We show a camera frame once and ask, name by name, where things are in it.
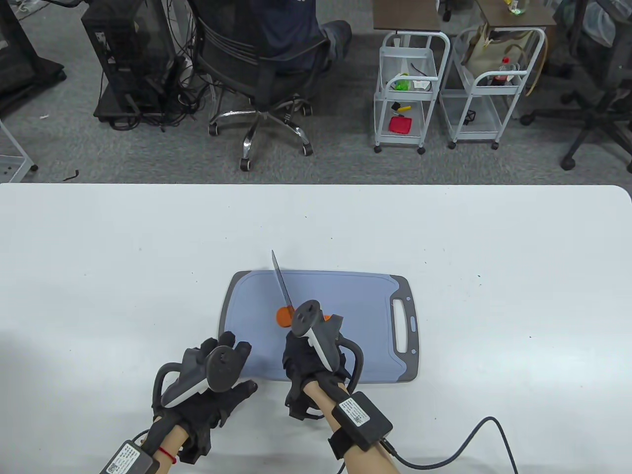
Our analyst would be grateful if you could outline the blue grey cutting board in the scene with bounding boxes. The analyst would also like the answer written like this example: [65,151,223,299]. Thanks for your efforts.
[219,270,420,382]

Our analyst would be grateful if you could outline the brown desk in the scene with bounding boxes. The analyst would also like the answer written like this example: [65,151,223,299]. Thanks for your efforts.
[373,0,441,31]
[476,0,557,26]

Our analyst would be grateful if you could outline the black wrist strap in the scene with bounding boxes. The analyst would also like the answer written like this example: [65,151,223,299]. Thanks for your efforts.
[328,429,368,461]

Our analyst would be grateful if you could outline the black knife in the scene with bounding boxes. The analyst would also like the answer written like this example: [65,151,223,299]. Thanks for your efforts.
[271,250,295,309]

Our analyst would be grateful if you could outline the beige bag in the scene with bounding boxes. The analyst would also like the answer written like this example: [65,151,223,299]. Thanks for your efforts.
[463,27,548,97]

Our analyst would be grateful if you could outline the person's left hand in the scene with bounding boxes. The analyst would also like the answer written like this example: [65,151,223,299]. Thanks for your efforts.
[151,331,259,465]

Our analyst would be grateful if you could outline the bundle of black cables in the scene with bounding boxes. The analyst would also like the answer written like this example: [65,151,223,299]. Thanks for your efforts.
[109,49,218,131]

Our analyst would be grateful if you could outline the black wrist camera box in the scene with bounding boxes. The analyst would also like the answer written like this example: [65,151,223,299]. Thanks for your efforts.
[99,439,161,474]
[331,392,394,452]

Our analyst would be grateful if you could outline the red capped soda bottle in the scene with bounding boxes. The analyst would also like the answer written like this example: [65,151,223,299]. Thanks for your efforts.
[488,56,515,86]

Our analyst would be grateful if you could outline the grey handheld controller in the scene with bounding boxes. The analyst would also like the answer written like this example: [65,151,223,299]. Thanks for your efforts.
[153,346,242,409]
[291,300,365,385]

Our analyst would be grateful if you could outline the person's left forearm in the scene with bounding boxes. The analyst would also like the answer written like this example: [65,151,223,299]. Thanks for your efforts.
[148,425,191,474]

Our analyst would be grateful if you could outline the white wire trolley cart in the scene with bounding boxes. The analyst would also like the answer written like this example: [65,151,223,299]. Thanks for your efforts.
[439,27,546,150]
[374,31,451,155]

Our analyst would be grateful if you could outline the black computer tower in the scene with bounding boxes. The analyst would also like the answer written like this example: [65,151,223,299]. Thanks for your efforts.
[80,0,179,123]

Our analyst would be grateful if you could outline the person's right hand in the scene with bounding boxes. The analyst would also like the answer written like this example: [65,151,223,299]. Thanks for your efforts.
[282,331,354,421]

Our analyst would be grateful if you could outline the black mesh office chair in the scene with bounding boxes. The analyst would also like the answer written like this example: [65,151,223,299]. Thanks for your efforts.
[190,20,332,172]

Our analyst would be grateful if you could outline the person's right forearm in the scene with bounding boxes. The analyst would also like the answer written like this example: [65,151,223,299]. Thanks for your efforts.
[302,379,401,474]

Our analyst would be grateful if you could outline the black stand base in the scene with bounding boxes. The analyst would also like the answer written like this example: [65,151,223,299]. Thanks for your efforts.
[0,0,66,102]

